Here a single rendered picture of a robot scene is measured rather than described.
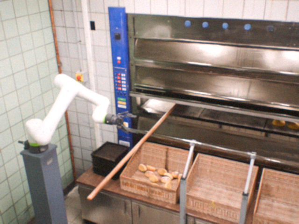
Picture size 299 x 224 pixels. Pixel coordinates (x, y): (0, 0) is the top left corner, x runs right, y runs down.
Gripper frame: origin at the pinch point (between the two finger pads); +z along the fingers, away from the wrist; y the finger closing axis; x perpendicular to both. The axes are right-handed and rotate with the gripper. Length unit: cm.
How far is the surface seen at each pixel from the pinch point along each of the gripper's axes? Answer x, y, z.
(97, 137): -53, 57, -76
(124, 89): -52, -5, -38
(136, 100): -55, 5, -27
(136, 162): -37, 64, -21
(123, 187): -6, 72, -18
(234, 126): -55, 15, 68
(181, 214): 5, 73, 43
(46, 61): -39, -29, -117
